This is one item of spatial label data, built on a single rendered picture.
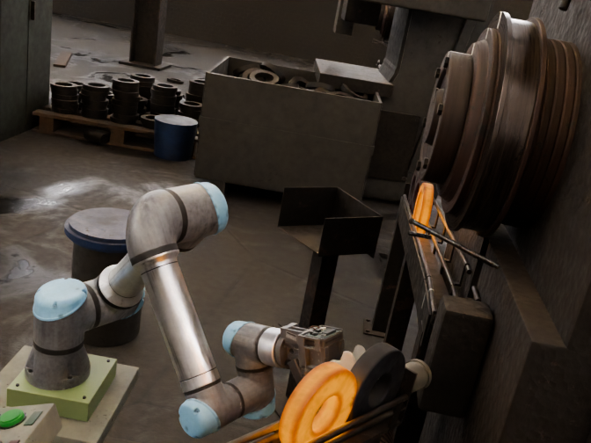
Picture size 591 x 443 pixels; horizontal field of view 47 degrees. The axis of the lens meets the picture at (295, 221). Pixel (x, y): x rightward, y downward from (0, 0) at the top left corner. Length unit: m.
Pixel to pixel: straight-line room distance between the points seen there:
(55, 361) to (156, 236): 0.51
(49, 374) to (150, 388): 0.69
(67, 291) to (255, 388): 0.53
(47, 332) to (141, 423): 0.63
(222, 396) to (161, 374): 1.10
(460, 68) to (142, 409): 1.44
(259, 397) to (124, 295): 0.46
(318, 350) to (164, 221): 0.39
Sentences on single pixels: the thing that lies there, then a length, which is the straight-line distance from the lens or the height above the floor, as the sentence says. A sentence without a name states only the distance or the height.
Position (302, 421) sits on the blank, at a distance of 1.05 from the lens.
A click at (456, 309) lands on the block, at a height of 0.80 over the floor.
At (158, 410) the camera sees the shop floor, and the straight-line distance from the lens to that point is 2.25.
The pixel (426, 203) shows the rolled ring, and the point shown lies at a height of 0.73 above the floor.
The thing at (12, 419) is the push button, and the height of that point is 0.61.
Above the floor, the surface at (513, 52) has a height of 1.28.
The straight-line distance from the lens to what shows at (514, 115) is 1.30.
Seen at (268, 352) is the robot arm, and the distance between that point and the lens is 1.32.
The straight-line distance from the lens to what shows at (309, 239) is 2.07.
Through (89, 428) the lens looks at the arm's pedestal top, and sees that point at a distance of 1.70.
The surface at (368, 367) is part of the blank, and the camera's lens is 1.16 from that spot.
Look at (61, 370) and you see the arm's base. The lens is 1.71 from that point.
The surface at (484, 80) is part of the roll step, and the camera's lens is 1.36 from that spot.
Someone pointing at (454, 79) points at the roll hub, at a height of 1.21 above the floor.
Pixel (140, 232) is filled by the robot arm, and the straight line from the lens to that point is 1.32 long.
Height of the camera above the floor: 1.36
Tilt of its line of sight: 20 degrees down
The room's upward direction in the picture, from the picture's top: 10 degrees clockwise
